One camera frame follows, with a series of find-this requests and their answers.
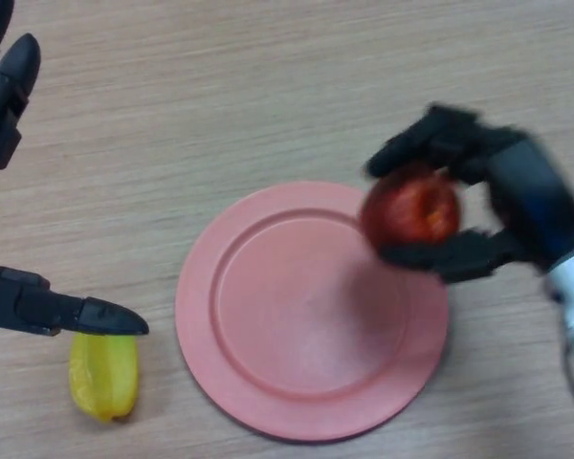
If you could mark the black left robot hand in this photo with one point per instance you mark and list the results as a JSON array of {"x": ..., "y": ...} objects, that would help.
[{"x": 2, "y": 119}]

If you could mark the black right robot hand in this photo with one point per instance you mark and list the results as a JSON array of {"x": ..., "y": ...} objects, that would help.
[{"x": 507, "y": 186}]

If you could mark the red apple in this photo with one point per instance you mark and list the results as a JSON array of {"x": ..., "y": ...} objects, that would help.
[{"x": 411, "y": 212}]

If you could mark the yellow green starfruit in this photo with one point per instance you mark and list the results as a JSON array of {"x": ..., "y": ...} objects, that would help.
[{"x": 103, "y": 378}]

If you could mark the pink round plate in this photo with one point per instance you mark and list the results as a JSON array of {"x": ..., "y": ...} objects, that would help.
[{"x": 301, "y": 315}]

